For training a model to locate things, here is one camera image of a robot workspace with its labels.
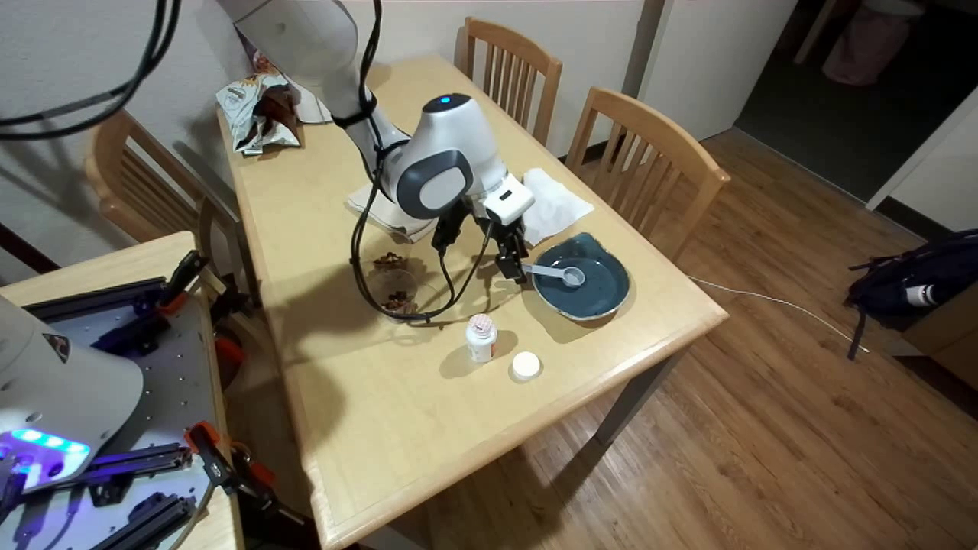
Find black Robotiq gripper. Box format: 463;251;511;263
488;222;535;293

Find light blue plastic spoon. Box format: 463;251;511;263
522;260;590;291

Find blue speckled ceramic bowl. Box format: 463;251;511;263
529;228;635;327

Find folded white paper napkin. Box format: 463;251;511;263
522;164;595;251

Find white pill bottle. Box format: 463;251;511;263
463;313;504;369

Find white round bottle cap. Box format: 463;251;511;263
508;347;547;384

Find light wooden slatted chair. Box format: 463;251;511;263
454;13;566;147
85;101;251;300
563;84;735;263

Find red brown snack bag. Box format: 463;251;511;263
251;77;307;132

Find black orange bar clamp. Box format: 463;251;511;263
206;287;260;396
180;418;322;550
95;246;214;359

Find grey metal mounting plate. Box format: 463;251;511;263
18;293;229;550

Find black backpack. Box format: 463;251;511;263
843;225;978;363

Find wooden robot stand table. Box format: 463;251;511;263
0;228;251;550

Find pink round bin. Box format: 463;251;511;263
820;0;918;93

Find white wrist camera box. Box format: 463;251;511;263
481;172;538;228

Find black wrist cable connector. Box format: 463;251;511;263
431;204;475;260

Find thin white cable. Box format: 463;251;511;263
693;275;870;358

